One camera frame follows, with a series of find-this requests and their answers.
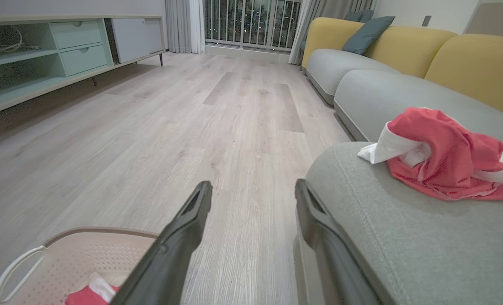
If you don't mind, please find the white coiled cable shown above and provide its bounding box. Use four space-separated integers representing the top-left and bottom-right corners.
0 25 40 64

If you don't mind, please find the teal throw pillow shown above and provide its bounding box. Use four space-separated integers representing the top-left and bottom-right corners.
344 10 375 23
342 16 396 55

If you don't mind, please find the grey and yellow sofa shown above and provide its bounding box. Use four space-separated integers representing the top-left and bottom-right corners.
293 17 503 305

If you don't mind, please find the red and white garment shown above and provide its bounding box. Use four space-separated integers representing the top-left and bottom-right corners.
357 107 503 202
65 272 121 305

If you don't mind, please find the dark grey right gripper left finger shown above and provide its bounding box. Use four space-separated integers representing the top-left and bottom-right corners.
110 181 213 305

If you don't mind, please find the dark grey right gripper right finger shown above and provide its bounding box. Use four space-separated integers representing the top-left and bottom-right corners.
295 179 381 305

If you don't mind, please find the beige plastic laundry basket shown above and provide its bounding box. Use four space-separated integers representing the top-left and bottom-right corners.
0 227 159 305

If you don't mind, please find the mint green media console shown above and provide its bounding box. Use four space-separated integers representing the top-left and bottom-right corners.
0 15 167 147

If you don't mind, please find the white balcony railing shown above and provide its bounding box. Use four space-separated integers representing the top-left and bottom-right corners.
204 0 302 53

